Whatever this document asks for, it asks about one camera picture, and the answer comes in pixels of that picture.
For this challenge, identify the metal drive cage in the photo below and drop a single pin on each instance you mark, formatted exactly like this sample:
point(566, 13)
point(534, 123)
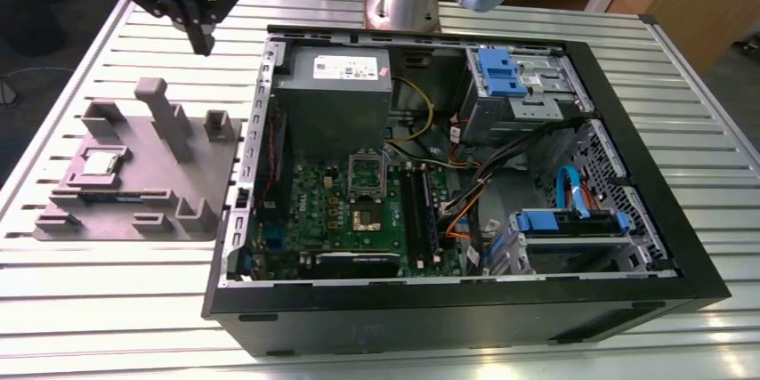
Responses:
point(534, 108)

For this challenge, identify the blue drive bay latch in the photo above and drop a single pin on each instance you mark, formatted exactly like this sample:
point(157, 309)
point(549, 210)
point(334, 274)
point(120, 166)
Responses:
point(498, 73)

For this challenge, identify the black PC case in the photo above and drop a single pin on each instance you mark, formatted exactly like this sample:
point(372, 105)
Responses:
point(414, 322)

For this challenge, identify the blue expansion slot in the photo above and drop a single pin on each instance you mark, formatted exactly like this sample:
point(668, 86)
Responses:
point(274, 237)

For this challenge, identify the black RAM slot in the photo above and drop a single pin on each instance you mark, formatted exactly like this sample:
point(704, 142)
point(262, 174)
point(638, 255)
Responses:
point(408, 211)
point(420, 215)

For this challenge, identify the grey parts rack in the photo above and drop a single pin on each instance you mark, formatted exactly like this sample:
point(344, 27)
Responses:
point(154, 175)

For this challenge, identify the grey power supply unit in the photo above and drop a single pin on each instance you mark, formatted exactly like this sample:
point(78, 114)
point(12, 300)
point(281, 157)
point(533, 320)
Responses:
point(332, 108)

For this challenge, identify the black graphics card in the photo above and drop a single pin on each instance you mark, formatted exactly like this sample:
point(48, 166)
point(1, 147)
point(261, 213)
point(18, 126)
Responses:
point(356, 264)

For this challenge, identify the CPU socket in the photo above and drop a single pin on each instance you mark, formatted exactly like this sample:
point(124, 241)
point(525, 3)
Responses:
point(368, 220)

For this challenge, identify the locking lever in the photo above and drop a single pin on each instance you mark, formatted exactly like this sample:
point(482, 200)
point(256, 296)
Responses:
point(386, 159)

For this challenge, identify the hard disk in blue carrier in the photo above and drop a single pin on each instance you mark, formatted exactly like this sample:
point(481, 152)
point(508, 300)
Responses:
point(540, 222)

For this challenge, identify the RAM stick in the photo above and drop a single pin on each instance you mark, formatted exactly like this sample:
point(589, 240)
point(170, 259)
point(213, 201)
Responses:
point(432, 220)
point(112, 197)

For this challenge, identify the metal disk bay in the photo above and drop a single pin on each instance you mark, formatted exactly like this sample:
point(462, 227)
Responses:
point(576, 241)

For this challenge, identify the silver CPU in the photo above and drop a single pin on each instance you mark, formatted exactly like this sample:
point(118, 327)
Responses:
point(100, 163)

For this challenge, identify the green motherboard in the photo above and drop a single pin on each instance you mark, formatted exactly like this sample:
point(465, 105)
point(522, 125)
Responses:
point(308, 202)

